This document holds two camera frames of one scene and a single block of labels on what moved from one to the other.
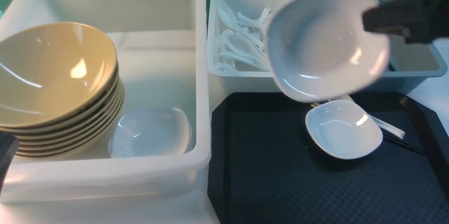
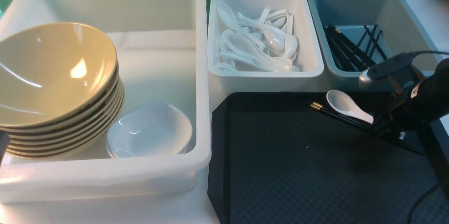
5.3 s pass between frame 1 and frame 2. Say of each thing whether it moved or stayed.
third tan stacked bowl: stayed
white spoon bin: stayed
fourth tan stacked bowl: stayed
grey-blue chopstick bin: moved
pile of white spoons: stayed
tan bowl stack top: stayed
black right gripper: moved
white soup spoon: moved
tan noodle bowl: stayed
